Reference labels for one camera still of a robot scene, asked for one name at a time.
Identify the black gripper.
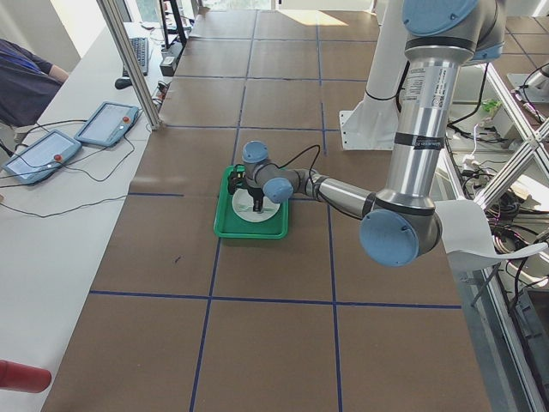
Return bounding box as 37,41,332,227
227,167,264,213

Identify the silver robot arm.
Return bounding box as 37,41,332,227
226,1,506,267

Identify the white round plate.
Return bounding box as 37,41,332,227
232,189,280,223

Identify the green plastic tray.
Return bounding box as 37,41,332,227
214,165,289,239

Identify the far blue teach pendant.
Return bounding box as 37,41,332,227
75,101,139,148

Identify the blue teach pendant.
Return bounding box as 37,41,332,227
75,101,139,148
2,130,81,185

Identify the black computer mouse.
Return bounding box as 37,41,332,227
114,77,132,90

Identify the black keyboard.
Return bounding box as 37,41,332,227
130,37,149,76

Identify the white paper sheet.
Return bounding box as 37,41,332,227
435,199,548,272

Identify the near blue teach pendant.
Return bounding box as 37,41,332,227
2,130,81,185

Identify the person in dark shirt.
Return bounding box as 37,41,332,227
1,39,69,127

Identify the red cylinder object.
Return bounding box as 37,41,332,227
1,360,51,393

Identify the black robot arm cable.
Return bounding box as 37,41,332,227
276,144,322,190

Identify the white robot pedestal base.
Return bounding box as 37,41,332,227
340,1,407,150

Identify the aluminium frame post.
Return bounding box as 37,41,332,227
97,0,161,130

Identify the aluminium frame rack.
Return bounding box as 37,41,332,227
437,64,548,411

